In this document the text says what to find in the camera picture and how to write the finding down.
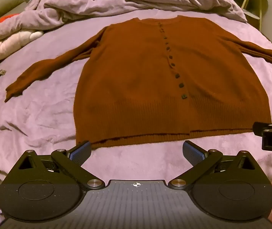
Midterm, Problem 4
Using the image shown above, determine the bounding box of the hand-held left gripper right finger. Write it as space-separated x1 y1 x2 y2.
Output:
168 140 258 189

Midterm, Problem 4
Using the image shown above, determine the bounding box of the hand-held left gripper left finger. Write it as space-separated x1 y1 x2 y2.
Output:
19 140 105 189

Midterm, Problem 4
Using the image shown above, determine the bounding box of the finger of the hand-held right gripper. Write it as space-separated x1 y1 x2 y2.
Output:
253 122 272 135

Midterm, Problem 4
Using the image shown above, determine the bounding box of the brown button cardigan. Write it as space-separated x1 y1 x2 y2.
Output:
4 15 272 149

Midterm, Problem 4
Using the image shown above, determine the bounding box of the yellow-green side table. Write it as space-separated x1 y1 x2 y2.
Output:
239 0 268 31

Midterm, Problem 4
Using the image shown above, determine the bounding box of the white plush toy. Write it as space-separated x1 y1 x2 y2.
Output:
0 30 43 62

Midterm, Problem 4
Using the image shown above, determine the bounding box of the red soft item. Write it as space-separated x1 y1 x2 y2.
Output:
0 13 19 24

